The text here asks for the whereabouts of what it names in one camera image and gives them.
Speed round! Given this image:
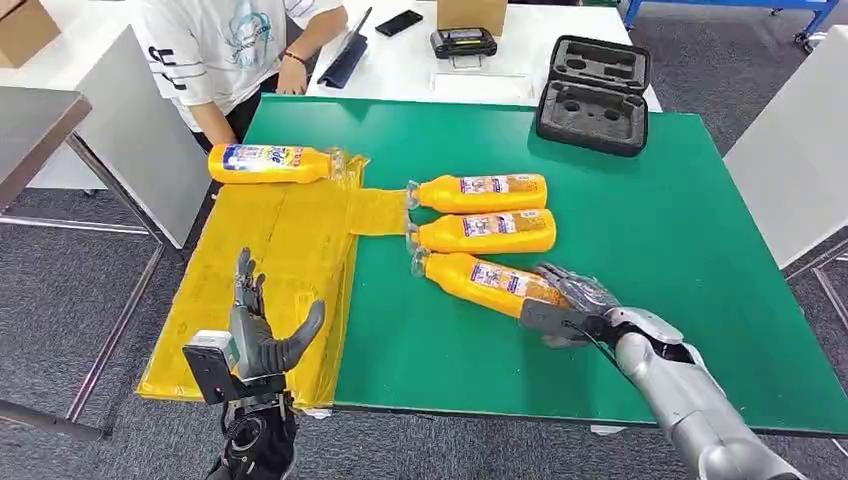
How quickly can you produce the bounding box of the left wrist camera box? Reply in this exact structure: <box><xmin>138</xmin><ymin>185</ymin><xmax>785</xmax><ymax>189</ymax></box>
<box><xmin>182</xmin><ymin>329</ymin><xmax>241</xmax><ymax>407</ymax></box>

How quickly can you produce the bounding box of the tall cardboard box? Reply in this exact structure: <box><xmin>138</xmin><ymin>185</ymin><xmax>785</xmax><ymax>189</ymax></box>
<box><xmin>436</xmin><ymin>0</ymin><xmax>509</xmax><ymax>37</ymax></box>

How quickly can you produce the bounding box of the black handheld controller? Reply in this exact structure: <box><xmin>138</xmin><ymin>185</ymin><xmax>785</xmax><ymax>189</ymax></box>
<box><xmin>429</xmin><ymin>27</ymin><xmax>499</xmax><ymax>69</ymax></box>

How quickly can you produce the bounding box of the dark steel table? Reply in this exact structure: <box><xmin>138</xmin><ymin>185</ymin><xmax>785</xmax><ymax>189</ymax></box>
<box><xmin>0</xmin><ymin>84</ymin><xmax>167</xmax><ymax>442</ymax></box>

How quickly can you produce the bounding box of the green table mat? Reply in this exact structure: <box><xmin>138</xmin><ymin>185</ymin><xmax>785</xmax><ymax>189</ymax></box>
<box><xmin>243</xmin><ymin>94</ymin><xmax>848</xmax><ymax>437</ymax></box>

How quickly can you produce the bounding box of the black smartphone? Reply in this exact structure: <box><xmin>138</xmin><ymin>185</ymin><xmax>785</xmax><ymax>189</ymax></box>
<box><xmin>374</xmin><ymin>9</ymin><xmax>425</xmax><ymax>38</ymax></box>

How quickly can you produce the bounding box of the white table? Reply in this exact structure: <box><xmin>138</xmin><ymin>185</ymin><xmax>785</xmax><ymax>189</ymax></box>
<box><xmin>305</xmin><ymin>0</ymin><xmax>664</xmax><ymax>113</ymax></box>

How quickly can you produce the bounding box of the person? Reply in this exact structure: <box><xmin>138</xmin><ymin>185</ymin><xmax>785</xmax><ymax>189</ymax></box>
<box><xmin>132</xmin><ymin>0</ymin><xmax>349</xmax><ymax>150</ymax></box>

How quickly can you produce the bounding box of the flat cardboard box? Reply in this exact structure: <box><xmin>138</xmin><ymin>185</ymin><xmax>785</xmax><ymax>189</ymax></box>
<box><xmin>0</xmin><ymin>0</ymin><xmax>62</xmax><ymax>69</ymax></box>

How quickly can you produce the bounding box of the dark tablet with folio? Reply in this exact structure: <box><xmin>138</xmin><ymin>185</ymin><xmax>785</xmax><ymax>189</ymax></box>
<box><xmin>316</xmin><ymin>6</ymin><xmax>374</xmax><ymax>90</ymax></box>

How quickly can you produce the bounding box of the person's left hand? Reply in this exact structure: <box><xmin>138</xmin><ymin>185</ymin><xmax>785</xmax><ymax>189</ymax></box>
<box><xmin>276</xmin><ymin>58</ymin><xmax>310</xmax><ymax>96</ymax></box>

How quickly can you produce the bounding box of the orange drink bottle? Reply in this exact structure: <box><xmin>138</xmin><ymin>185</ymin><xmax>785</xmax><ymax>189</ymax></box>
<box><xmin>405</xmin><ymin>208</ymin><xmax>558</xmax><ymax>256</ymax></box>
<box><xmin>410</xmin><ymin>248</ymin><xmax>571</xmax><ymax>321</ymax></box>
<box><xmin>207</xmin><ymin>143</ymin><xmax>346</xmax><ymax>185</ymax></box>
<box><xmin>405</xmin><ymin>173</ymin><xmax>549</xmax><ymax>215</ymax></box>

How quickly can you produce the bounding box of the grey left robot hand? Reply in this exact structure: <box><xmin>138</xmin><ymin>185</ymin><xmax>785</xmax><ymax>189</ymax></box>
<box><xmin>229</xmin><ymin>248</ymin><xmax>327</xmax><ymax>382</ymax></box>

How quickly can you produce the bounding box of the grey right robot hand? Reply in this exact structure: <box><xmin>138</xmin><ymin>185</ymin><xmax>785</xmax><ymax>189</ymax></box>
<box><xmin>519</xmin><ymin>262</ymin><xmax>622</xmax><ymax>349</ymax></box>

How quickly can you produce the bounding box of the pale grey table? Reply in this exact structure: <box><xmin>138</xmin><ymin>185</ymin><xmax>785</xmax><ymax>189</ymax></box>
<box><xmin>722</xmin><ymin>23</ymin><xmax>848</xmax><ymax>270</ymax></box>

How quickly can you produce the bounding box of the grey slanted table panel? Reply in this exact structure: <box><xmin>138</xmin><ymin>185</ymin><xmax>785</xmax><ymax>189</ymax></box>
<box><xmin>26</xmin><ymin>25</ymin><xmax>213</xmax><ymax>250</ymax></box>

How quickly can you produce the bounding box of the black foam-lined case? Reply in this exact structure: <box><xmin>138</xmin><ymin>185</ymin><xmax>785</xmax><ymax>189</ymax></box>
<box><xmin>535</xmin><ymin>34</ymin><xmax>653</xmax><ymax>158</ymax></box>

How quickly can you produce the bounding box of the yellow plastic sheet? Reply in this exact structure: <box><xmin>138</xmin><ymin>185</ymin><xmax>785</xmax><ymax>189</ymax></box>
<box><xmin>135</xmin><ymin>153</ymin><xmax>411</xmax><ymax>410</ymax></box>

